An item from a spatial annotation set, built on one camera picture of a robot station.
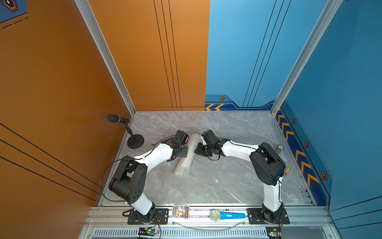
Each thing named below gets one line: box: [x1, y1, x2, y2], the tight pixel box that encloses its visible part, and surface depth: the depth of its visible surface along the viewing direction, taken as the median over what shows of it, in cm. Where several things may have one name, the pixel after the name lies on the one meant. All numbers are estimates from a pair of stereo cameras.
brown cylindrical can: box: [275, 144, 285, 155], surface depth 94 cm
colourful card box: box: [172, 204, 191, 220], surface depth 75 cm
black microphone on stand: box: [106, 114, 145, 149], surface depth 101 cm
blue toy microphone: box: [208, 209, 247, 223], surface depth 74 cm
